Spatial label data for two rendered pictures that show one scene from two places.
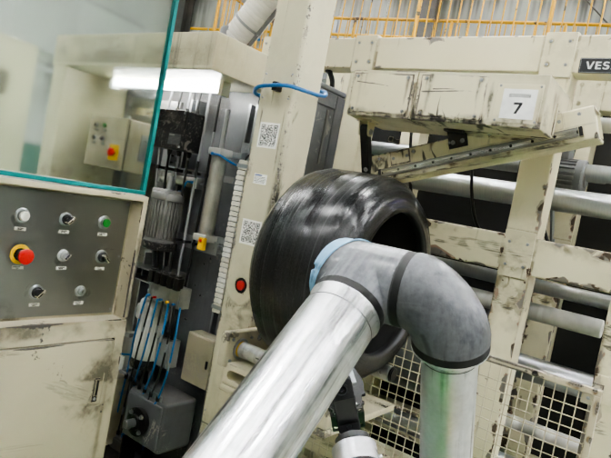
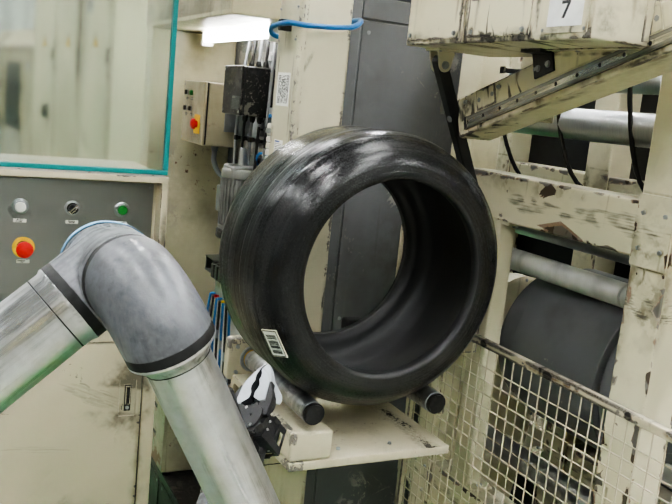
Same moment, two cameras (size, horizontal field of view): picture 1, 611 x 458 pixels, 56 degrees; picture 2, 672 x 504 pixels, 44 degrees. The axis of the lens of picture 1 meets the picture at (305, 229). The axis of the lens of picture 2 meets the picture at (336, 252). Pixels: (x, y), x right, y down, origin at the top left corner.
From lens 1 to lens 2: 0.88 m
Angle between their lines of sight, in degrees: 28
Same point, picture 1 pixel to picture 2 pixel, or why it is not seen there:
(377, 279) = (79, 267)
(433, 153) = (518, 86)
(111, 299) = not seen: hidden behind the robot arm
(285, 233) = (238, 214)
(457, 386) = (167, 395)
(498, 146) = (586, 68)
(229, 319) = not seen: hidden behind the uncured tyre
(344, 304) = (29, 295)
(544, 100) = not seen: outside the picture
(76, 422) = (108, 430)
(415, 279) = (95, 266)
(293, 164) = (315, 124)
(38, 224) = (40, 214)
